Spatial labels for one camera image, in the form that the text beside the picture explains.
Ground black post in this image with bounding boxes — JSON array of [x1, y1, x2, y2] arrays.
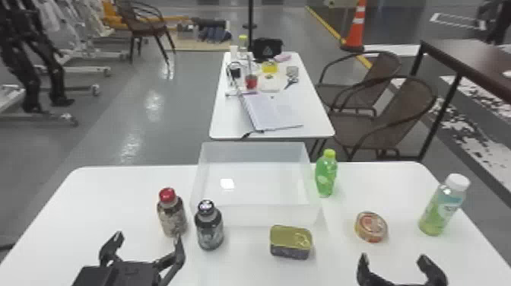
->
[[242, 0, 259, 52]]

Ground clear box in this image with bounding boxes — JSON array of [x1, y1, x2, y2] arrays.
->
[[189, 141, 322, 228]]

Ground brown bottle with red cap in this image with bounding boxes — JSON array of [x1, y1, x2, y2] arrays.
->
[[156, 186, 188, 238]]

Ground dark side table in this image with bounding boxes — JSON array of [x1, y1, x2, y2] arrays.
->
[[410, 38, 511, 161]]

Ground dark bottle with black cap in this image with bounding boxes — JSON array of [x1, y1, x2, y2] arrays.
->
[[193, 199, 225, 252]]

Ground black bag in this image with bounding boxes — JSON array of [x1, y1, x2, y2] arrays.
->
[[252, 37, 284, 63]]

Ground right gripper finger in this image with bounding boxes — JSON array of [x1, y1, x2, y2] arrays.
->
[[356, 252, 386, 286], [415, 253, 449, 286]]

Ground yellow can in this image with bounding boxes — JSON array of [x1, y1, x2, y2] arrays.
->
[[269, 224, 314, 261]]

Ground orange cone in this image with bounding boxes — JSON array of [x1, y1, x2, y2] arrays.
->
[[340, 0, 369, 53]]

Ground open white notebook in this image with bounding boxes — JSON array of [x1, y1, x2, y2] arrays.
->
[[238, 92, 305, 134]]

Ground orange can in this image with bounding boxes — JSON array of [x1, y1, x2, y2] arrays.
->
[[354, 211, 389, 243]]

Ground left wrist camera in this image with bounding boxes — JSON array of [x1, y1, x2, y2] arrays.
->
[[71, 265, 118, 286]]

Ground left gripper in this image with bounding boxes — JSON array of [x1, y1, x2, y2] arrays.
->
[[99, 230, 187, 286]]

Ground green bottle with white cap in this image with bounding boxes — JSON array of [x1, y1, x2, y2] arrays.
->
[[417, 173, 471, 237]]

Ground brown chair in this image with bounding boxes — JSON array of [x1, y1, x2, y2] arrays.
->
[[315, 50, 402, 118], [318, 75, 439, 162], [115, 0, 177, 65]]

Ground white side table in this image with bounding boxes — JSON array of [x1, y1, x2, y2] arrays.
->
[[208, 50, 337, 160]]

